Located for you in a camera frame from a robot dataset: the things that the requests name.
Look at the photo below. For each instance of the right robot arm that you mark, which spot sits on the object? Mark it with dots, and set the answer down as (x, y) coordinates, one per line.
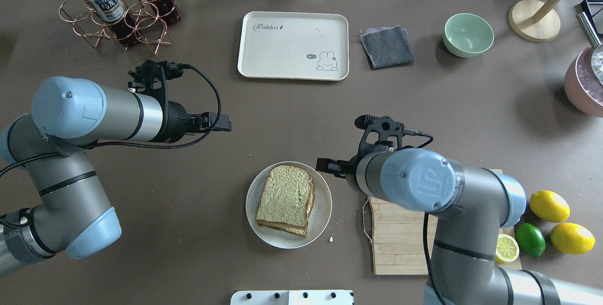
(471, 205)

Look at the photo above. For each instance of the bread slice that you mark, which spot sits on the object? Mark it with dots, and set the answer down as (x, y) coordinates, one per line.
(288, 176)
(294, 230)

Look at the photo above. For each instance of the whole lemon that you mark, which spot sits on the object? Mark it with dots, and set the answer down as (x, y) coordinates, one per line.
(572, 238)
(549, 206)

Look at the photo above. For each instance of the whole lemon upper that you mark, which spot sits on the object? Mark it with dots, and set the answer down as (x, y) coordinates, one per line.
(549, 206)

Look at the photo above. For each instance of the copper wire bottle rack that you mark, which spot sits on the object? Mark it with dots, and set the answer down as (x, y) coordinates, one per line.
(84, 21)

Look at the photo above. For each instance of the mint green bowl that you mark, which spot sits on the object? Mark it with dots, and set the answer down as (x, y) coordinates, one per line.
(467, 35)

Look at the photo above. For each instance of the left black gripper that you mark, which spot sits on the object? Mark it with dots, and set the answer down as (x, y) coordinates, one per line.
(177, 119)

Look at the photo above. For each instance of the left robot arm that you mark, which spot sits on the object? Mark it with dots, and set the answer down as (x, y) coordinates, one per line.
(75, 215)

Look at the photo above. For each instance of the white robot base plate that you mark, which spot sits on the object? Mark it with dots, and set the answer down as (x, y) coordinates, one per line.
(293, 297)

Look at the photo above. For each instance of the white round plate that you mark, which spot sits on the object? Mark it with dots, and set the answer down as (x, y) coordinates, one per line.
(319, 216)

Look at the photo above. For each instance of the bamboo cutting board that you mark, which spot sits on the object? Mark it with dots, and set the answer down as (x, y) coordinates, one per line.
(397, 237)

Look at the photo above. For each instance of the cream rabbit tray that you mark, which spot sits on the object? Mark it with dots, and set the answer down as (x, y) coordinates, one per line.
(294, 45)

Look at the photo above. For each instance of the green lime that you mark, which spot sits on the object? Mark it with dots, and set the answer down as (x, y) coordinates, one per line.
(530, 239)

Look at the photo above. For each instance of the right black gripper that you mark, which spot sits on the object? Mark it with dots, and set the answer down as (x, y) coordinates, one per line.
(337, 167)

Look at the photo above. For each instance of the grey folded cloth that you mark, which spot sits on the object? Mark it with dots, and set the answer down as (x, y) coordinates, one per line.
(387, 46)

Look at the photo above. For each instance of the wooden stand with round base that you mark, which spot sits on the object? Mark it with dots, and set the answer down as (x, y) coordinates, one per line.
(535, 20)

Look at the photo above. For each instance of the pink ice bucket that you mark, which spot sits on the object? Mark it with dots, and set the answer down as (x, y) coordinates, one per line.
(582, 87)

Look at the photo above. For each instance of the whole lemon lower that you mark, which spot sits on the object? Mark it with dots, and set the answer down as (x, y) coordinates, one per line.
(572, 238)

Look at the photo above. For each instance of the dark tea bottle front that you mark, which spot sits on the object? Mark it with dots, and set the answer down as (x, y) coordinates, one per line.
(114, 13)

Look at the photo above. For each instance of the half lemon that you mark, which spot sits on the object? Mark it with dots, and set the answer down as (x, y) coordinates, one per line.
(507, 249)

